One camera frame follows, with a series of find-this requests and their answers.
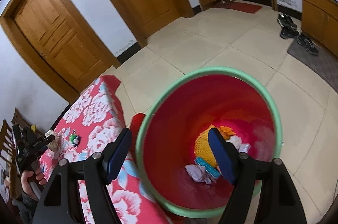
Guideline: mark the grey floor mat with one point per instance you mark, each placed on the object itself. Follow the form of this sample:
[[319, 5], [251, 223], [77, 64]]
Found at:
[[323, 64]]

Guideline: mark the black sneaker near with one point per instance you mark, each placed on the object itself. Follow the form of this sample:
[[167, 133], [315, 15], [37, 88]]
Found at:
[[307, 44]]

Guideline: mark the red door mat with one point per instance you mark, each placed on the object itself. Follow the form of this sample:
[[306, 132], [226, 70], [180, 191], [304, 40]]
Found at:
[[238, 6]]

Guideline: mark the person's left hand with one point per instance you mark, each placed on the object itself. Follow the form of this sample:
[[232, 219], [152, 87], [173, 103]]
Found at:
[[33, 183]]

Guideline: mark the white paper ball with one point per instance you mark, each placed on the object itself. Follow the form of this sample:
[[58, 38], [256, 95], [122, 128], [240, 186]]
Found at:
[[53, 141]]

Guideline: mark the yellow foam fruit net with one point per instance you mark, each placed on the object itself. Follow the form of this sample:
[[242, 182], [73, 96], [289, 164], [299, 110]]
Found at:
[[202, 148]]

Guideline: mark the black sneaker middle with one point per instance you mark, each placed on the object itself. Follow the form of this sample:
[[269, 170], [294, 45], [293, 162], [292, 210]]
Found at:
[[288, 32]]

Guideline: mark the black sneaker far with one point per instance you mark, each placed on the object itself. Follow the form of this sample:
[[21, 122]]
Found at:
[[286, 21]]

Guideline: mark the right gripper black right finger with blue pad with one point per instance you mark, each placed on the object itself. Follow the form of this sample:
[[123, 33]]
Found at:
[[279, 201]]

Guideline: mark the wooden chair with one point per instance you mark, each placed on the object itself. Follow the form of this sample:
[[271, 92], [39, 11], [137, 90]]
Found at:
[[23, 123], [8, 153]]

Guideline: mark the green blue toy keychain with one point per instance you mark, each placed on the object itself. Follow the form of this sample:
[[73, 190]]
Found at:
[[74, 139]]

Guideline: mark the red bin green rim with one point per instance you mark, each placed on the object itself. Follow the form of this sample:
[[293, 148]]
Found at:
[[191, 143]]

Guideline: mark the black sneaker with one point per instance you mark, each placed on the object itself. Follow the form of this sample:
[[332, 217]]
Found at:
[[307, 44], [288, 32], [286, 21]]

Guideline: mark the left wooden door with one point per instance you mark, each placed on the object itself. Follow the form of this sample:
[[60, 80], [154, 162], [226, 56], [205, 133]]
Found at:
[[57, 43]]

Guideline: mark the blue white milk carton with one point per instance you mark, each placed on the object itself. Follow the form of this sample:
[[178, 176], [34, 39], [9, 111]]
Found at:
[[211, 172]]

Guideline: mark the cream plastic bag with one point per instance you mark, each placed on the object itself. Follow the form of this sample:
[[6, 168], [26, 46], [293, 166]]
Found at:
[[236, 141]]

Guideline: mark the orange plastic wrapper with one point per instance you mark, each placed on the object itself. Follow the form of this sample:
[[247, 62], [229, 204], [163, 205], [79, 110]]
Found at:
[[226, 132]]

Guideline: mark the wooden shoe cabinet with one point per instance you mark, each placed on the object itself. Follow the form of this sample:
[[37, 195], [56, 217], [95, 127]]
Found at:
[[319, 21]]

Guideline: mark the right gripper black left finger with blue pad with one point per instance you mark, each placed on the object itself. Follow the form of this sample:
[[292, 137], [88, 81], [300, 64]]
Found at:
[[60, 201]]

